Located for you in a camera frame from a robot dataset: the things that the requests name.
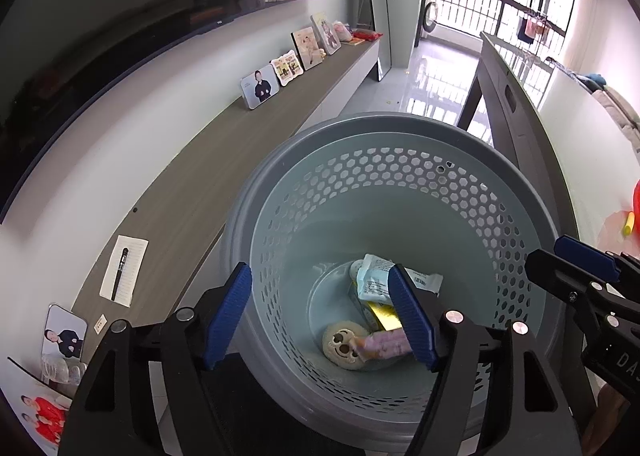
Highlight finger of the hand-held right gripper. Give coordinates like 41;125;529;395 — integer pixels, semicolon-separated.
525;248;608;304
554;235;640;287

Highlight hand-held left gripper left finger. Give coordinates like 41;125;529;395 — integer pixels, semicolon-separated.
57;262;253;456

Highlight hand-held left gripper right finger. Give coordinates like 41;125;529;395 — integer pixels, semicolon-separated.
387;263;583;456

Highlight yellow medicine box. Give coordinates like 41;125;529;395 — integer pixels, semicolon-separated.
367;300;403;332

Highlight pink snack packet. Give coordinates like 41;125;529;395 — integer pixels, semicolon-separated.
356;328;413;361

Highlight white and blue packet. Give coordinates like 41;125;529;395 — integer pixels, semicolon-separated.
356;253;444;304

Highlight cream round plush toy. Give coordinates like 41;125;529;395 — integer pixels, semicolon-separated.
321;321;370;364

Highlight grey perforated waste bin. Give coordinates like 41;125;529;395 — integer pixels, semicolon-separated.
220;112;563;454

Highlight person's right forearm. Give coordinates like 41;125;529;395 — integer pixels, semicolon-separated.
582;383;631;456

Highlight white lined notepad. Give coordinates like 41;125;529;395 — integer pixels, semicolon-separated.
100;235;149;308

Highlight black pen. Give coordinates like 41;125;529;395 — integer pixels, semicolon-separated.
111;247;130;302

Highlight beige sofa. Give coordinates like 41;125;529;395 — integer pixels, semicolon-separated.
592;83;640;157

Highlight long wooden media cabinet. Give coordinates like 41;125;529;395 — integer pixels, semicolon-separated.
70;38;381;332

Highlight clear plastic item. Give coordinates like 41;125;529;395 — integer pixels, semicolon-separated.
42;353;83;387

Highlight grey cloth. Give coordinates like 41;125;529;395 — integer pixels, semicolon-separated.
545;56;596;92

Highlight photo with red clothes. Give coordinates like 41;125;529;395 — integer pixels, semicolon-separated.
7;358;73;456

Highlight clothes on drying rack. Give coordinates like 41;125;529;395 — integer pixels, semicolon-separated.
517;16;551;44

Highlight washing machine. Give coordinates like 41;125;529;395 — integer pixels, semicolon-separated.
415;0;438;42

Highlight large curved television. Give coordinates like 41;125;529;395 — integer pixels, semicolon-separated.
0;0;323;224

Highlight tall leaning mirror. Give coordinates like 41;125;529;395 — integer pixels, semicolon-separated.
357;0;392;82

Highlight rounded portrait photo frame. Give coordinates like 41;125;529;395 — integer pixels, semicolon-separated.
41;304;88;372

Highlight black frame glass table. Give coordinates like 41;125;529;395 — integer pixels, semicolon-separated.
455;31;640;417

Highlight photo frame with dark suit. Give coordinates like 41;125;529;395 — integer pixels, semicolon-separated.
241;63;279;110

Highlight scalloped photo frame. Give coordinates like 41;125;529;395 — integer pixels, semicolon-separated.
270;52;304;87

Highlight pale rectangular photo frame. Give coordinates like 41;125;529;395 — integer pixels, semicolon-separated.
291;26;323;71

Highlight grey bordered photo frame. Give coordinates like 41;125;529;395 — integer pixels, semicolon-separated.
311;12;341;55

